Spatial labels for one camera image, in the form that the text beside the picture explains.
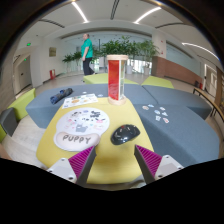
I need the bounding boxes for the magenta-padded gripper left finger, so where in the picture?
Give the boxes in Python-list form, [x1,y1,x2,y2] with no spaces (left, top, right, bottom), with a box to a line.
[46,145,98,186]

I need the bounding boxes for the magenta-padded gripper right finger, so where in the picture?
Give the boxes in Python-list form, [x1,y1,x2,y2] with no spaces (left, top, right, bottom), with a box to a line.
[133,144,185,185]

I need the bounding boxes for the black computer mouse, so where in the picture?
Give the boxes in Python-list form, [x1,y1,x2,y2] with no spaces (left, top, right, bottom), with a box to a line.
[110,124,141,146]

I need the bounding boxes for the white puppy print mouse pad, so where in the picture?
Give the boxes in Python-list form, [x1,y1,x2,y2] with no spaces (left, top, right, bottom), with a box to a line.
[53,107,111,153]

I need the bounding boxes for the grey sofa module with stickers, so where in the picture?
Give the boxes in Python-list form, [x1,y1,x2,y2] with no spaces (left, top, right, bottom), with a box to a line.
[133,103,224,168]

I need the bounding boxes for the small stickers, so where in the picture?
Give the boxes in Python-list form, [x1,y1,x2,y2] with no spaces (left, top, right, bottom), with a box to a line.
[141,103,171,124]

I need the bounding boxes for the white sticker sheet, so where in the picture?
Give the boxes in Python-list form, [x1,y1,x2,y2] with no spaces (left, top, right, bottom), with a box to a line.
[61,93,99,110]

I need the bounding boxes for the long grey sofa module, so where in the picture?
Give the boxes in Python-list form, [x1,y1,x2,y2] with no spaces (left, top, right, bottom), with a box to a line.
[25,83,158,129]

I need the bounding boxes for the folded dark blue umbrella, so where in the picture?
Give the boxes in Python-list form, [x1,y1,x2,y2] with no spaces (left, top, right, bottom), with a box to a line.
[49,87,74,105]

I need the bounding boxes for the yellow-green ottoman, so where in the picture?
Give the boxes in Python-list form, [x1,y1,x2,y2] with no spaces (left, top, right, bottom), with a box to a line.
[141,75,175,90]
[82,72,139,86]

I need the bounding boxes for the yellow-green seat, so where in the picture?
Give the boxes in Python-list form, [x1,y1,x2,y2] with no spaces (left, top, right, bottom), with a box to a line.
[7,87,37,122]

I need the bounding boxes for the small dark grey seat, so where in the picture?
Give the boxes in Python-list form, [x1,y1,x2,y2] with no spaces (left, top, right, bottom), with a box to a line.
[0,107,19,138]

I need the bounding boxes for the wooden bench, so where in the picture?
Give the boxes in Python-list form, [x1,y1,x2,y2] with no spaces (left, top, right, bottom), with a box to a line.
[192,87,224,124]

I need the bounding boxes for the red display tower wooden ends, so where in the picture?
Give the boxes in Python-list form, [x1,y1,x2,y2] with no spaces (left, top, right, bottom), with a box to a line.
[106,54,129,106]

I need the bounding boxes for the brown wooden counter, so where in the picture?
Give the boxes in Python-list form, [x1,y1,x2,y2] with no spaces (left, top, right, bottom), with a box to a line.
[151,55,204,87]

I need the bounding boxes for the person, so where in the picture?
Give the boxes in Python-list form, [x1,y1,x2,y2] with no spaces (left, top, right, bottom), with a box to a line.
[80,32,96,76]

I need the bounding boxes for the potted green plants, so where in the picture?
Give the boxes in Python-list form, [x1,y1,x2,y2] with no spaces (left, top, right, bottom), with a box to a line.
[62,35,160,76]

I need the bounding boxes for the ceiling light strips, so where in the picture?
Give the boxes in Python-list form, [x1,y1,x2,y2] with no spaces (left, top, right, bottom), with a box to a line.
[70,1,219,61]

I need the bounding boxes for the brown wall plaque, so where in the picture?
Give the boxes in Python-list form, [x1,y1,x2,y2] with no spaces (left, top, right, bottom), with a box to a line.
[48,46,57,58]

